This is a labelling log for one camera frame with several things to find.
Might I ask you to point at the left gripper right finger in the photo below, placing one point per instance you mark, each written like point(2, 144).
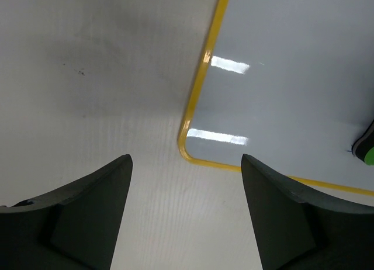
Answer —
point(299, 227)

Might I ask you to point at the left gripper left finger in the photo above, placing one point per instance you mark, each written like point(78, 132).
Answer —
point(75, 226)

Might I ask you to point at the green whiteboard eraser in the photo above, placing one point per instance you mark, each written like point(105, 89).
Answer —
point(364, 146)

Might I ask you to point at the yellow-framed small whiteboard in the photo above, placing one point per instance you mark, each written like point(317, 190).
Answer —
point(289, 82)

